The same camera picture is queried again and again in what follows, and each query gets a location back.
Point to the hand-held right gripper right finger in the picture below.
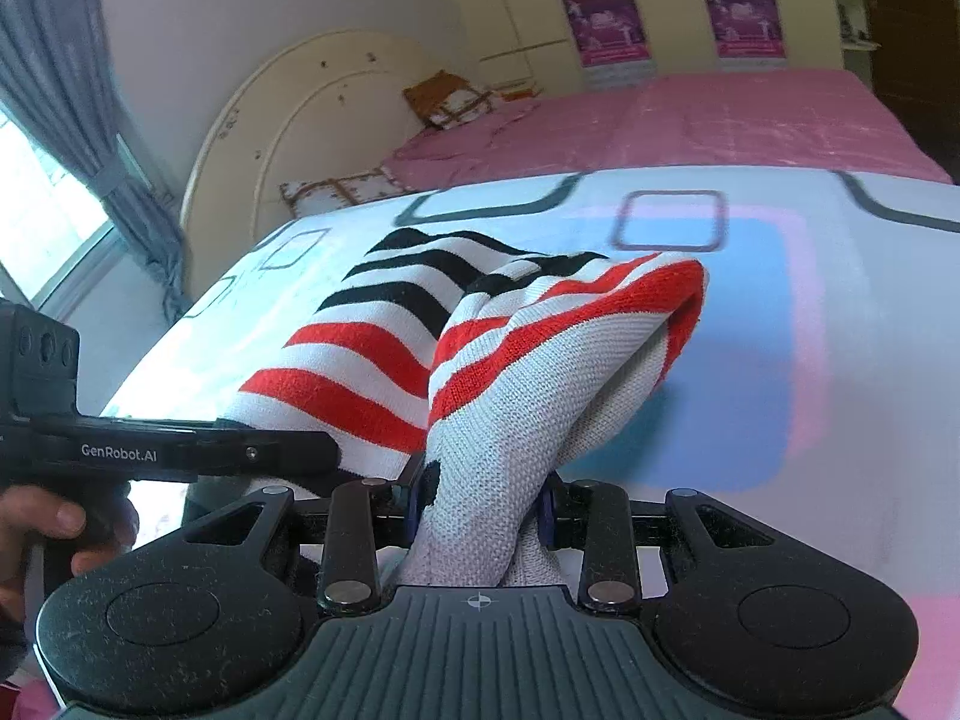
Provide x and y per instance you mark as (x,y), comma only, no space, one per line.
(546,514)

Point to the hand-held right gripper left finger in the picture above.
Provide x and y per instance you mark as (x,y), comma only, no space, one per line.
(413,510)

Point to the red black striped white sweater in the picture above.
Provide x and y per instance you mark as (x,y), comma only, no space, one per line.
(525,390)

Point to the person's left hand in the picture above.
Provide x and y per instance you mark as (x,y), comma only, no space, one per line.
(37,514)

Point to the window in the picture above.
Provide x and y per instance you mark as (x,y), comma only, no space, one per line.
(45,217)

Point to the white blue pink patterned blanket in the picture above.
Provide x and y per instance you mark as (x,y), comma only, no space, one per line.
(750,277)

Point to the white brown patterned pillow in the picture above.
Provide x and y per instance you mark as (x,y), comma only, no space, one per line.
(337,191)

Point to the cream arched headboard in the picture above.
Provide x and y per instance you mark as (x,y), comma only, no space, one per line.
(300,105)

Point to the grey blue curtain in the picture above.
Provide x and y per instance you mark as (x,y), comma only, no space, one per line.
(67,52)

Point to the orange patterned pillow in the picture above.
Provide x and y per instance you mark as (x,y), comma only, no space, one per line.
(448,99)

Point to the pink bedsheet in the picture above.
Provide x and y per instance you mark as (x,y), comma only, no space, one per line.
(712,120)

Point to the pink wardrobe poster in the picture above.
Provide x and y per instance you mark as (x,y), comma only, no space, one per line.
(742,15)
(604,26)

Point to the cream wardrobe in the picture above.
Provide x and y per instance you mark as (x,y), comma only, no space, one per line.
(660,15)

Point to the brown wooden door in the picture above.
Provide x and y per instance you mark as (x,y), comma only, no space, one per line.
(911,30)

